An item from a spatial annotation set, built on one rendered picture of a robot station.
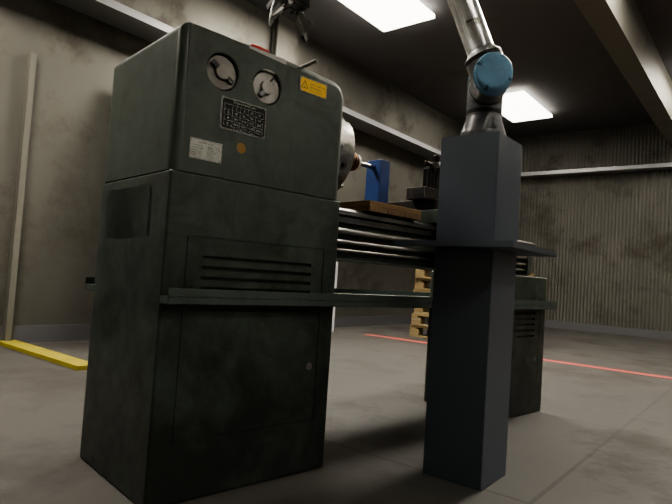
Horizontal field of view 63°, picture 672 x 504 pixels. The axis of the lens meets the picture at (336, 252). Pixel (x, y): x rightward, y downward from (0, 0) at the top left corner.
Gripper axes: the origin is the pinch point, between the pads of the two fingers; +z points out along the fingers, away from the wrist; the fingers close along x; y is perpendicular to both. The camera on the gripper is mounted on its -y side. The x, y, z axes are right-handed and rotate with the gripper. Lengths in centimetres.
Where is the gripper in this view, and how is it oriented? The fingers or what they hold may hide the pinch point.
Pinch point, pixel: (286, 35)
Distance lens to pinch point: 197.0
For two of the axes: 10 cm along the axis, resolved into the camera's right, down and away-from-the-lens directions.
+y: 6.8, 0.1, -7.4
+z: -0.6, 10.0, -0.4
